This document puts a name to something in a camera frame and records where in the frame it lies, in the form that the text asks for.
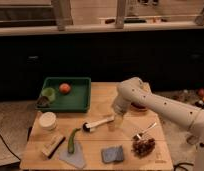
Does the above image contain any white handled dish brush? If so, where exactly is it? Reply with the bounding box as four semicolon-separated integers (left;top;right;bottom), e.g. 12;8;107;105
82;116;114;132

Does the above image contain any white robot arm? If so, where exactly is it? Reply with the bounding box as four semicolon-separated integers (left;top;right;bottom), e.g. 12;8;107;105
112;77;204;171

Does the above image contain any white paper cup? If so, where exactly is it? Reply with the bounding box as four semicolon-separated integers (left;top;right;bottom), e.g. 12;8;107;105
39;112;57;130

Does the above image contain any small green cup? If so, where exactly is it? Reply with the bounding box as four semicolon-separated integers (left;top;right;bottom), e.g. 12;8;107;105
41;87;56;102

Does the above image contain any dark brown bowl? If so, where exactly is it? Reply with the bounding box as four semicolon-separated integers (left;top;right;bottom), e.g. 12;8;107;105
131;103;147;112

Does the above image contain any metal spoon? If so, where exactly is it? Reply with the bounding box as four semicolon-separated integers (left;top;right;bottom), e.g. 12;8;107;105
133;122;157;140

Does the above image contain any brown dried grape bunch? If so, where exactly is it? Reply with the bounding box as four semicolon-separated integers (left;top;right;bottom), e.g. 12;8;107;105
133;138;156;158

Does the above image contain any blue sponge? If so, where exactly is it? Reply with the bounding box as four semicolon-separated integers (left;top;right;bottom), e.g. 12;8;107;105
101;146;124;163

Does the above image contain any green chili pepper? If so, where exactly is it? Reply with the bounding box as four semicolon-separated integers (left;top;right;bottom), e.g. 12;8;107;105
67;128;81;154

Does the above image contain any grey cloth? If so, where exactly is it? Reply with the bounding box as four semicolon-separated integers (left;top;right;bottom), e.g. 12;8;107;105
59;141;86;169

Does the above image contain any orange fruit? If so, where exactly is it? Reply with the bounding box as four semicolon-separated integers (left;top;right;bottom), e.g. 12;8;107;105
59;83;71;94

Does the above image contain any green plastic tray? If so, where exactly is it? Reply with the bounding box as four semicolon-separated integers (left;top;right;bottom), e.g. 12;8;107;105
37;77;91;113

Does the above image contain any wooden block eraser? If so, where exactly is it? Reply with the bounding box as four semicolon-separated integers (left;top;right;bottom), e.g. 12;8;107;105
41;133;65;158

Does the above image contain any spice bottles rack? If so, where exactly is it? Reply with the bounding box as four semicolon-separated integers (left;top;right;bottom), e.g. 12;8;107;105
174;88;204;109

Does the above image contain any black cable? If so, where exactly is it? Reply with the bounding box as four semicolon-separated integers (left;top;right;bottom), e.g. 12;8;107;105
0;127;21;162

